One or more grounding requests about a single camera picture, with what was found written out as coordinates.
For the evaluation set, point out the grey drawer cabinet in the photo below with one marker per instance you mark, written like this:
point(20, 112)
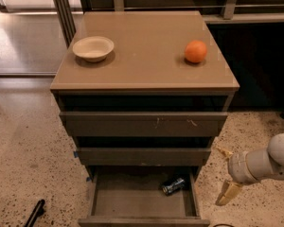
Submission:
point(146, 72)

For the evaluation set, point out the grey top drawer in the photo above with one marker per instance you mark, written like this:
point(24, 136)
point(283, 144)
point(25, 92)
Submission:
point(156, 124)

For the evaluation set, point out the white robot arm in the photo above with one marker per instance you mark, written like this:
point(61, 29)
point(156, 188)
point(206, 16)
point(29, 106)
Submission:
point(249, 167)

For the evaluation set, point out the white ceramic bowl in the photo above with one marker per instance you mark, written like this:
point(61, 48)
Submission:
point(93, 49)

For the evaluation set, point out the blue tape piece lower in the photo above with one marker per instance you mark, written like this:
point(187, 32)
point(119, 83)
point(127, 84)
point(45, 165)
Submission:
point(88, 179)

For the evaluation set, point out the blue pepsi can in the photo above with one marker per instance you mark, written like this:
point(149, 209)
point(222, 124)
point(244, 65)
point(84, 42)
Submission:
point(173, 186)

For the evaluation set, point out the blue tape piece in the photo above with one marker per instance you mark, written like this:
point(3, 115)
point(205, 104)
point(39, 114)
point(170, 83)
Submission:
point(88, 179)
point(75, 154)

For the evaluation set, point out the orange fruit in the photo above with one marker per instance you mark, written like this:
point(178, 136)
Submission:
point(195, 51)

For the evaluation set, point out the black stand leg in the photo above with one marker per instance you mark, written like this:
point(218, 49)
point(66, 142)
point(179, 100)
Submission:
point(37, 212)

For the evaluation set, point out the blue tape piece upper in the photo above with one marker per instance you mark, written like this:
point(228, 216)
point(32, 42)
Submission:
point(75, 154)

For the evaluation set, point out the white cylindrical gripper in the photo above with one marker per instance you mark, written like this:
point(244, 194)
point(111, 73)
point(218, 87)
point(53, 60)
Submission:
point(237, 167)

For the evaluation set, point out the grey middle drawer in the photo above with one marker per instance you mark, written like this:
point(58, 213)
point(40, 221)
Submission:
point(143, 156)

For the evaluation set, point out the grey open bottom drawer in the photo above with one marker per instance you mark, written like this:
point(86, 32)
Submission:
point(131, 196)

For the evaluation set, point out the metal window frame post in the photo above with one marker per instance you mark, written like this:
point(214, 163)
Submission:
point(66, 20)

